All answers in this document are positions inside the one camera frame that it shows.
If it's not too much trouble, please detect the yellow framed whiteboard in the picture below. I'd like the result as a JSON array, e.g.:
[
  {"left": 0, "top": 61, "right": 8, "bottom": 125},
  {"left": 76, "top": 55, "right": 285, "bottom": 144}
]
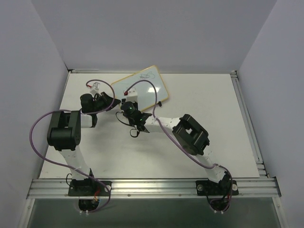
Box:
[{"left": 111, "top": 66, "right": 169, "bottom": 111}]

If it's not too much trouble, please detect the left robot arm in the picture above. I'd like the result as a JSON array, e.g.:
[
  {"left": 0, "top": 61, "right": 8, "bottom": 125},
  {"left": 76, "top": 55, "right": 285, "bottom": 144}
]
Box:
[{"left": 47, "top": 92, "right": 121, "bottom": 181}]

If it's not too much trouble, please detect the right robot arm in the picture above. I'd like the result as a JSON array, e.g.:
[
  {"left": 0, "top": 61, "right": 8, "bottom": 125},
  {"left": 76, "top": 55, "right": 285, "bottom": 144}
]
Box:
[{"left": 101, "top": 93, "right": 231, "bottom": 183}]

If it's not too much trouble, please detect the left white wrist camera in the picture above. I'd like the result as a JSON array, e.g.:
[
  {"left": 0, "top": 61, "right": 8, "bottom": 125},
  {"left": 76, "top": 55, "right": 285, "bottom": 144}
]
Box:
[{"left": 90, "top": 82, "right": 100, "bottom": 95}]

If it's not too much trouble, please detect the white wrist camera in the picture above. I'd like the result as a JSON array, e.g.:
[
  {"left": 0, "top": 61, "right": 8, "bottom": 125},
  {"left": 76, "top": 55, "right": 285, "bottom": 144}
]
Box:
[
  {"left": 122, "top": 88, "right": 138, "bottom": 103},
  {"left": 90, "top": 82, "right": 100, "bottom": 95}
]

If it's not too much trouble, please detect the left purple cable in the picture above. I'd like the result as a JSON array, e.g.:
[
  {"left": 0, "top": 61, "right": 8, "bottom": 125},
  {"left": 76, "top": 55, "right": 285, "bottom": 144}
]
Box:
[{"left": 29, "top": 79, "right": 116, "bottom": 213}]

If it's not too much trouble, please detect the purple cable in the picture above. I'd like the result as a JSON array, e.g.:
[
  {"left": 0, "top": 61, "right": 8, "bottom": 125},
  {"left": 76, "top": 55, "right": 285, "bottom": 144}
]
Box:
[
  {"left": 29, "top": 79, "right": 116, "bottom": 213},
  {"left": 125, "top": 80, "right": 233, "bottom": 212}
]

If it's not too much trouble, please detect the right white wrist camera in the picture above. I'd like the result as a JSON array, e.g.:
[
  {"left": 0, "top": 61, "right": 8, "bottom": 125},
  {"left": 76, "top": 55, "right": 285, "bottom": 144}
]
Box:
[{"left": 122, "top": 88, "right": 138, "bottom": 103}]

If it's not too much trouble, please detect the aluminium back rail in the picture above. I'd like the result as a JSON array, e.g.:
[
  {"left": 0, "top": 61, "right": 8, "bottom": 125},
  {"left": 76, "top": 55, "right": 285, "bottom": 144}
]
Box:
[{"left": 70, "top": 69, "right": 238, "bottom": 75}]

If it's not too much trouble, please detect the aluminium rail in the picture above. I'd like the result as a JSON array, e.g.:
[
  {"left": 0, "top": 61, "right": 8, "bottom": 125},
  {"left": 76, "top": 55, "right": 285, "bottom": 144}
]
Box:
[
  {"left": 70, "top": 69, "right": 238, "bottom": 75},
  {"left": 230, "top": 71, "right": 269, "bottom": 178},
  {"left": 27, "top": 178, "right": 281, "bottom": 199}
]

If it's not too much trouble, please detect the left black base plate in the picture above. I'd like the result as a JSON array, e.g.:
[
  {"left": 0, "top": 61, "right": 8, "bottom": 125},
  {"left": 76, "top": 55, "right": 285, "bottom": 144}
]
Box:
[{"left": 68, "top": 180, "right": 110, "bottom": 197}]

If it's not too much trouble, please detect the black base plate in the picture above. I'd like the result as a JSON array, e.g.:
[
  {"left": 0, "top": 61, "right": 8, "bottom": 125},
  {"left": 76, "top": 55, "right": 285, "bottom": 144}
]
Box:
[
  {"left": 195, "top": 180, "right": 239, "bottom": 197},
  {"left": 68, "top": 180, "right": 110, "bottom": 197}
]

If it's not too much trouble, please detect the aluminium front rail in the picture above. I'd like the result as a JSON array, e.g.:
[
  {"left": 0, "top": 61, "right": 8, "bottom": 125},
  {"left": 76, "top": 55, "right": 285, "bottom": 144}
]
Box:
[{"left": 27, "top": 178, "right": 281, "bottom": 199}]

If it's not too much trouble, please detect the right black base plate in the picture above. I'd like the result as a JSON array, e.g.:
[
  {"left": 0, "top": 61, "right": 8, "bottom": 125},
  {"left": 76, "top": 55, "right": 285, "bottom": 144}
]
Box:
[{"left": 195, "top": 180, "right": 239, "bottom": 197}]

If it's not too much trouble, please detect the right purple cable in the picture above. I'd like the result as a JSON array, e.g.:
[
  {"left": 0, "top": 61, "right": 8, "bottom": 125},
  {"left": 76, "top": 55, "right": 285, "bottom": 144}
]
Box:
[{"left": 125, "top": 80, "right": 233, "bottom": 212}]

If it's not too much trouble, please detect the aluminium right side rail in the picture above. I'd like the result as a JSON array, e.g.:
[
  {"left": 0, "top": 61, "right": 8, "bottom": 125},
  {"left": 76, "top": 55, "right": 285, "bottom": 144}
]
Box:
[{"left": 230, "top": 71, "right": 269, "bottom": 178}]

